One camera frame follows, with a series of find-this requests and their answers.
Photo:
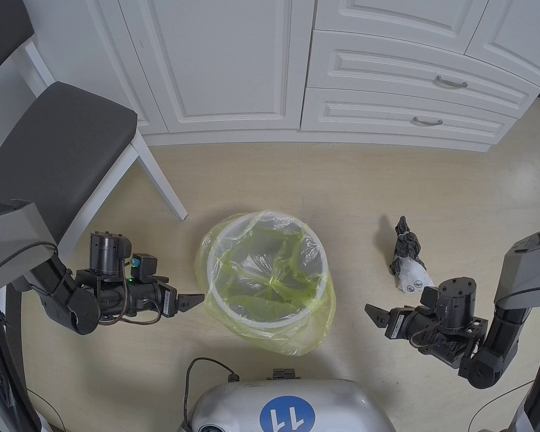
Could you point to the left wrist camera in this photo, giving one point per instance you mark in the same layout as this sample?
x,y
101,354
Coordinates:
x,y
145,266

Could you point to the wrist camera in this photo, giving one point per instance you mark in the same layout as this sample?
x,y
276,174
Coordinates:
x,y
429,297
145,266

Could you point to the white trash bin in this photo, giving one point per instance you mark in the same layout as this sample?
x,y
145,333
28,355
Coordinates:
x,y
261,321

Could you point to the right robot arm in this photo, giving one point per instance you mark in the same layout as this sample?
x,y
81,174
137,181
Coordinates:
x,y
526,268

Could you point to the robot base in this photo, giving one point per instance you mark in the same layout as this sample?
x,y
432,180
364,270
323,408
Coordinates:
x,y
333,403

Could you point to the white chair grey cushions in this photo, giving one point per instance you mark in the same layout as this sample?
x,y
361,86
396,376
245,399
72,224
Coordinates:
x,y
63,142

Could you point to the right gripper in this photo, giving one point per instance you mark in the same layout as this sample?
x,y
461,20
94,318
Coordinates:
x,y
407,323

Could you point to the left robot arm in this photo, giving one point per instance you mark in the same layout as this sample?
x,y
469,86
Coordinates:
x,y
13,241

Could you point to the crumpled black white wrapper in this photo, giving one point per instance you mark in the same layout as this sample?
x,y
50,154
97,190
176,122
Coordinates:
x,y
407,245

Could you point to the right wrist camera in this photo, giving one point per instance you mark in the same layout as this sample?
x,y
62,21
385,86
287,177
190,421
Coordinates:
x,y
429,297

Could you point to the white wardrobe with drawers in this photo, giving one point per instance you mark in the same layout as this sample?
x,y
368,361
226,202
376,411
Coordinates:
x,y
234,52

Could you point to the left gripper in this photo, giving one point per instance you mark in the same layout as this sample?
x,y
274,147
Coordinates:
x,y
150,297

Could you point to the yellow-green plastic bag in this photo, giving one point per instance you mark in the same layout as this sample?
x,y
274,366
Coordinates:
x,y
315,322

